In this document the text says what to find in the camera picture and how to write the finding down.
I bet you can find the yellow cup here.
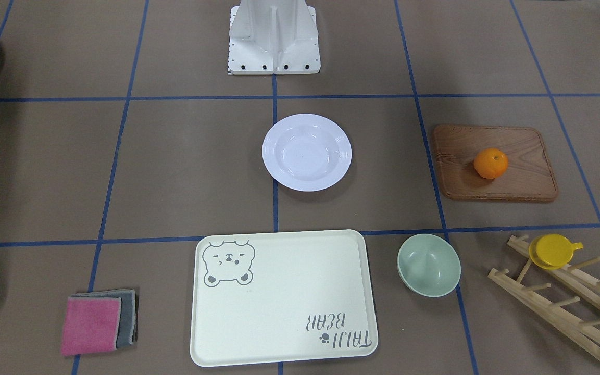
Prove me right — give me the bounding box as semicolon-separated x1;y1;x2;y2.
527;233;583;270

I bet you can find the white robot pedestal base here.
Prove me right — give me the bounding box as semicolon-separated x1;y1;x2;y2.
227;1;321;74

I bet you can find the wooden cutting board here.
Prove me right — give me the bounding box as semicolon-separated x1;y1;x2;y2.
431;124;559;203

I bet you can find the pink sponge cloth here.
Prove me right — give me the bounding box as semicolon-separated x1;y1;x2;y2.
60;296;121;356

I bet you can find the wooden peg drying rack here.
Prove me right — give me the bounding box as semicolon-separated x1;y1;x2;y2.
487;235;600;361

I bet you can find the cream bear tray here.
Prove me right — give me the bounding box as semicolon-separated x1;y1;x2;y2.
190;229;379;367

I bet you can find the orange fruit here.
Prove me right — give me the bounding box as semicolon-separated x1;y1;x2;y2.
473;148;509;180

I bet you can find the white round plate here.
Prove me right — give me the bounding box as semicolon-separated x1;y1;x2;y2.
261;114;353;192

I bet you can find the green bowl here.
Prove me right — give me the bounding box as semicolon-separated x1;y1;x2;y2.
397;233;461;297

